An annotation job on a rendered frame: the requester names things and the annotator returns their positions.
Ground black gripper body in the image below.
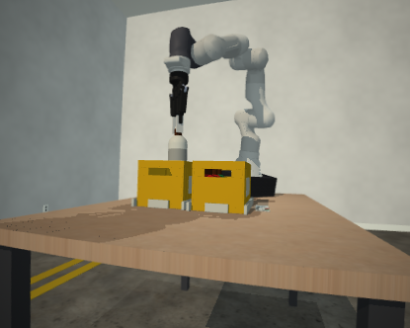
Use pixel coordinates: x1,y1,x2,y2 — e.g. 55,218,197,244
169,71,189,96

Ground white bottle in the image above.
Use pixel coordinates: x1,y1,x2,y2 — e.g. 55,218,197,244
168,127,188,161

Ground yellow divided crate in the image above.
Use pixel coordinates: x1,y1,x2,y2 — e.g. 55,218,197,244
191,161,251,213
137,160,193,209

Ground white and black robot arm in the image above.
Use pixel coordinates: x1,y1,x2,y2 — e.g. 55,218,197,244
164,27,275,177

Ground white paper pick list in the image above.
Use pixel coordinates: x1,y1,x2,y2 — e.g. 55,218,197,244
255,205,270,211

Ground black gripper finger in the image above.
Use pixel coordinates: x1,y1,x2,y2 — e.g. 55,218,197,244
175,84,189,133
169,88,177,133

